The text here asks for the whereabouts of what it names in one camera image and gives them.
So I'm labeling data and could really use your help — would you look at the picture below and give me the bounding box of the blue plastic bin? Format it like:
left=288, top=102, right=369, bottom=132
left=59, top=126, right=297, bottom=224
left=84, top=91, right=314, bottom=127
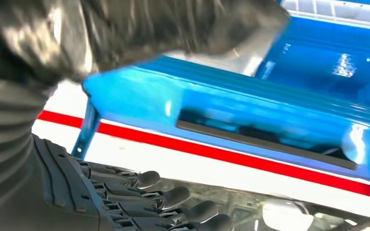
left=255, top=16, right=370, bottom=107

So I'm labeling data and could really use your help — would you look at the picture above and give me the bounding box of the white plastic bin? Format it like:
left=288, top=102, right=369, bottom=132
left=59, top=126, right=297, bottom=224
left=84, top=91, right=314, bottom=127
left=280, top=0, right=370, bottom=33

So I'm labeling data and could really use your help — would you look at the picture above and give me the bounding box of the white car with red stripe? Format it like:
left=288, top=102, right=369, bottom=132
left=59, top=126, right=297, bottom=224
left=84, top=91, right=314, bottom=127
left=31, top=79, right=370, bottom=231

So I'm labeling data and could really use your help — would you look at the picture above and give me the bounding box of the blue steel shelf rack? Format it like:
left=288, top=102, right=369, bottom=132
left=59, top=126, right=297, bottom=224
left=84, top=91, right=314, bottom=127
left=71, top=0, right=370, bottom=231

